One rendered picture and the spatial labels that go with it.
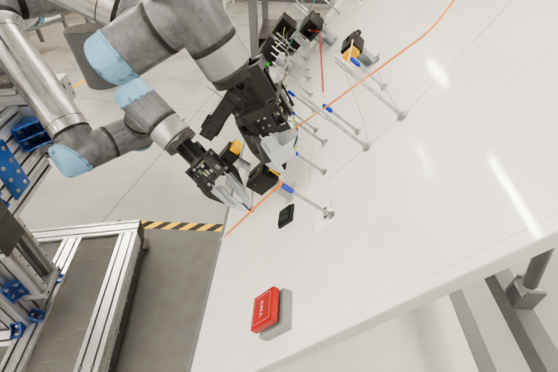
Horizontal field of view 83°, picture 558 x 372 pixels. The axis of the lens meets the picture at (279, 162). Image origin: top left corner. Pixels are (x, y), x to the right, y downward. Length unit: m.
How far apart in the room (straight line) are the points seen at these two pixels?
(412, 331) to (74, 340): 1.30
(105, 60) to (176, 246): 1.65
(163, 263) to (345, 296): 1.65
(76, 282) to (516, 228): 1.74
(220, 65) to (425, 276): 0.36
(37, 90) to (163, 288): 1.33
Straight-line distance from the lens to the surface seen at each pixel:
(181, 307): 1.82
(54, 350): 1.70
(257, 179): 0.61
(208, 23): 0.45
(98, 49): 0.50
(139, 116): 0.70
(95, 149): 0.75
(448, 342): 0.91
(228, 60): 0.46
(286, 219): 0.60
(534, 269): 0.69
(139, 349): 1.79
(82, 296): 1.78
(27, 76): 0.82
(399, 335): 0.87
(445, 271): 0.35
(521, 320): 0.76
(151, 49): 0.47
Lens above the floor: 1.56
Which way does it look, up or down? 38 degrees down
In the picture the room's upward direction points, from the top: straight up
